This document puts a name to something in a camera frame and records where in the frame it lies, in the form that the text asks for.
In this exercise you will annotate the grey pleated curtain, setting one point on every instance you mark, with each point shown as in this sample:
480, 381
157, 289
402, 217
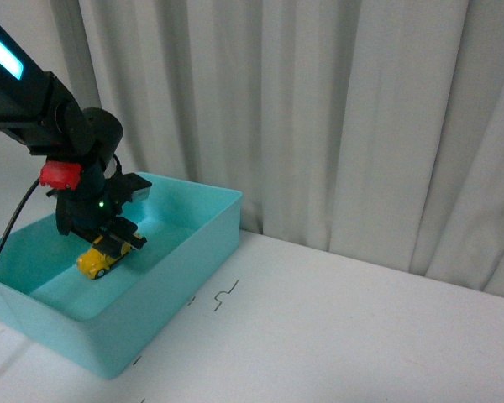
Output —
370, 129

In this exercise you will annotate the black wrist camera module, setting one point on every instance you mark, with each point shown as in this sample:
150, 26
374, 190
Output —
123, 188

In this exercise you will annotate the turquoise plastic storage bin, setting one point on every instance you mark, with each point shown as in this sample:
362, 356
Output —
102, 324

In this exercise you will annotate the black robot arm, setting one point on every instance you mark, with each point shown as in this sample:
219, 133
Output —
38, 111

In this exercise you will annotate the yellow beetle toy car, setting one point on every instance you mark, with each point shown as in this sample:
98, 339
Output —
95, 265

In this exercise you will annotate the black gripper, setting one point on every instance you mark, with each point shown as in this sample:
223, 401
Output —
88, 212

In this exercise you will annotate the red connector plug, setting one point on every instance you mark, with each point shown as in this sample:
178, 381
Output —
60, 175

